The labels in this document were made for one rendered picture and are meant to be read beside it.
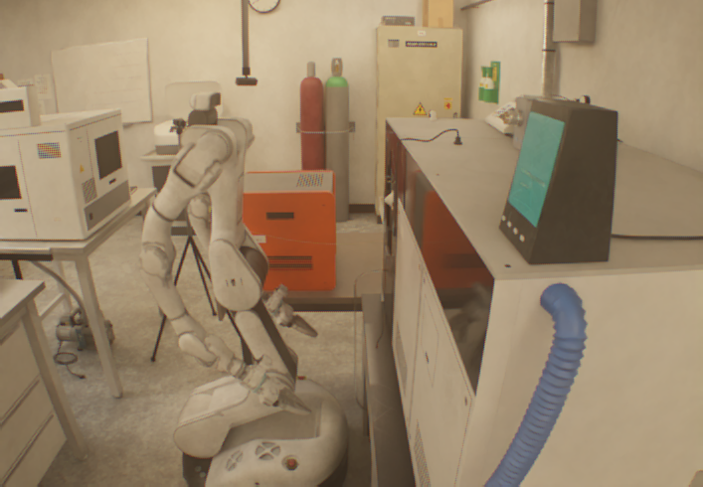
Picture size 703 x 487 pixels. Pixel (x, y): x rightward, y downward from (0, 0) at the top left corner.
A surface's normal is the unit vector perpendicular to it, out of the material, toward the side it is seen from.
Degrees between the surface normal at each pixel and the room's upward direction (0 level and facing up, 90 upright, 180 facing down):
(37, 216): 90
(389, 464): 0
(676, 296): 90
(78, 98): 90
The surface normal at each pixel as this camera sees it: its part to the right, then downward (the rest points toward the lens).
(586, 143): 0.02, 0.32
